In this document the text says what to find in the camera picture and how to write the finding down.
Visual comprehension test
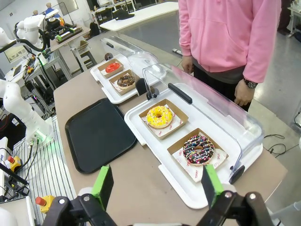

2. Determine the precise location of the red glazed donut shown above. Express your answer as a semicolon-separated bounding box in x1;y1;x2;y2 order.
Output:
105;62;120;73

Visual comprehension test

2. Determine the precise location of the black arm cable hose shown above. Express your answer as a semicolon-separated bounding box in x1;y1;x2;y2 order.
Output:
0;22;51;54

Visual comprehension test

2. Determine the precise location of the black wristwatch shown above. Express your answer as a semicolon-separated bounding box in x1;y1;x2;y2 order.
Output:
243;79;258;89

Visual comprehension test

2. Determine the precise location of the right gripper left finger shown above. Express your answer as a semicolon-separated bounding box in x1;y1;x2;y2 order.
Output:
43;164;114;226

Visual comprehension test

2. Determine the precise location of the black bag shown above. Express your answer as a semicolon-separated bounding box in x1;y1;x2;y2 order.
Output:
114;9;135;21

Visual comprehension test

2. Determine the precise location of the black floor cable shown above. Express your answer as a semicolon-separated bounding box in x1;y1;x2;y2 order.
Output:
263;134;286;157

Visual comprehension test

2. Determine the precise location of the person's right hand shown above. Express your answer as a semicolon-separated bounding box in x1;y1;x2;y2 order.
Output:
182;56;194;73

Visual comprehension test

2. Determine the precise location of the yellow sprinkled donut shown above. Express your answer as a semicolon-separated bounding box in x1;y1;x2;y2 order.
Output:
146;105;174;129

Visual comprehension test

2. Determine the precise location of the near white display case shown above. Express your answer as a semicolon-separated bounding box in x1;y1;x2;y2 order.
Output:
90;54;163;105

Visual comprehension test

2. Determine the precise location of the wooden top table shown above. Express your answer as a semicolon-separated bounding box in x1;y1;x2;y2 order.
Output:
50;22;91;51

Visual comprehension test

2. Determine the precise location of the brown cardboard donut tray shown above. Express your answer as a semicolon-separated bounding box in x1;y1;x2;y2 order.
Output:
97;58;125;79
138;98;190;141
166;128;229;184
109;69;141;96

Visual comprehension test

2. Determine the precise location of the person in pink hoodie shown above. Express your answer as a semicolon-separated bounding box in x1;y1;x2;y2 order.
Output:
178;0;282;113

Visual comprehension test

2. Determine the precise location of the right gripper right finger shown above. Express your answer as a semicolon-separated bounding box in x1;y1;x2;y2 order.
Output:
197;164;275;226

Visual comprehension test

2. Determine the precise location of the chocolate nut donut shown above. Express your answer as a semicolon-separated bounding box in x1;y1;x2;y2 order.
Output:
117;74;136;90

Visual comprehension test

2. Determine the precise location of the person's left hand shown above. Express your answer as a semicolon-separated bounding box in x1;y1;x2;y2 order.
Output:
234;79;253;106

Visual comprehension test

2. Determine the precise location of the white display case base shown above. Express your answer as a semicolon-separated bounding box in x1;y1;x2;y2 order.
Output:
124;82;263;210

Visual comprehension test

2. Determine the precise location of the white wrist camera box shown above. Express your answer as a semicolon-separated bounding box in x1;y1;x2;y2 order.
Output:
46;9;60;19

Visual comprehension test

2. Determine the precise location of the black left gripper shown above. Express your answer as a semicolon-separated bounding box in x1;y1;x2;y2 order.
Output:
46;17;82;43

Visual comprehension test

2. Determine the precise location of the white side table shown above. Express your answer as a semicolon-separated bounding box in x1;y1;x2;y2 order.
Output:
287;6;301;37

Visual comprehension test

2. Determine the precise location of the background person blue shirt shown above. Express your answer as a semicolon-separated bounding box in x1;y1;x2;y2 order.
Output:
44;2;59;16

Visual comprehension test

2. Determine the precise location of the black serving tray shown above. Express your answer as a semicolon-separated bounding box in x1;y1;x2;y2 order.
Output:
64;97;138;174

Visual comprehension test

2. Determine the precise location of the framed paper sign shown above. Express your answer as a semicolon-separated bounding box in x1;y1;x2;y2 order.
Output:
4;45;27;64

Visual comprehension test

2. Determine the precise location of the person's left forearm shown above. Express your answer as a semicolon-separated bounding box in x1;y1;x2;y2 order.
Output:
242;14;282;83

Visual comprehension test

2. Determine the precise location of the large white table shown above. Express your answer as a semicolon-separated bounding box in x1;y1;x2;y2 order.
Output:
100;1;181;32

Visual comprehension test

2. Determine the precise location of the clear display case lid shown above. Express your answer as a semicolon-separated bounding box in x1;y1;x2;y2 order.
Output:
142;63;264;186
100;36;165;95

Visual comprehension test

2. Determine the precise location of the chocolate rainbow sprinkle donut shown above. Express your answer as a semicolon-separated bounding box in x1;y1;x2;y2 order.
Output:
182;135;215;167

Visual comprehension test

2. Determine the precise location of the slotted aluminium base plate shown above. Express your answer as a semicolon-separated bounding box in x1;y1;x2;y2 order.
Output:
13;115;79;226

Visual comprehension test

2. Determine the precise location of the person's right forearm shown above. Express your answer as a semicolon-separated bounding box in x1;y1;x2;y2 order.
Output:
178;30;192;57

